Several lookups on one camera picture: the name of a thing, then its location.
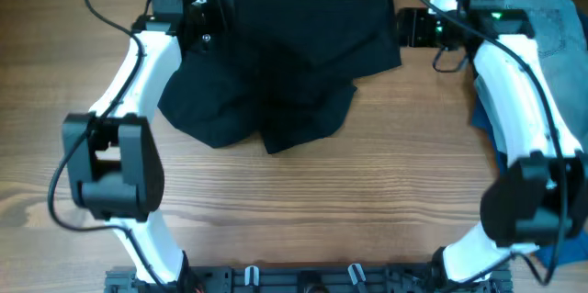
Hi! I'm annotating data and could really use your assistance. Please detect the black shorts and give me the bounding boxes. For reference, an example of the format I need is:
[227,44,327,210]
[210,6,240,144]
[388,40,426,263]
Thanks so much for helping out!
[158,0,401,153]

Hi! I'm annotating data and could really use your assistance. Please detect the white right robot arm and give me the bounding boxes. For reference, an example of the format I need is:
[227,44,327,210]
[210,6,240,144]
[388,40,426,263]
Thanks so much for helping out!
[399,8,587,292]

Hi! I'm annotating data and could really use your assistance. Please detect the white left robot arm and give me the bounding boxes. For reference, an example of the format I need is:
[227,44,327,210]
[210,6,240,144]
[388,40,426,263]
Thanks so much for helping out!
[47,2,223,292]

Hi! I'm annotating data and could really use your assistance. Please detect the light blue denim shorts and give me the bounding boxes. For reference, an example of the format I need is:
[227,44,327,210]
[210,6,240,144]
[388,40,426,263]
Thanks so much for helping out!
[504,0,587,148]

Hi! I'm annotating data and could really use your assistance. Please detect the blue garment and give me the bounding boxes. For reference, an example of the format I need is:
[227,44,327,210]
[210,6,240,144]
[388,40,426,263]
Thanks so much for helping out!
[471,96,587,267]

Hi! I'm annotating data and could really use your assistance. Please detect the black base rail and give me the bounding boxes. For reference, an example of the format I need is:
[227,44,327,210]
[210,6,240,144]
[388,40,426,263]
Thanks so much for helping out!
[104,263,514,293]

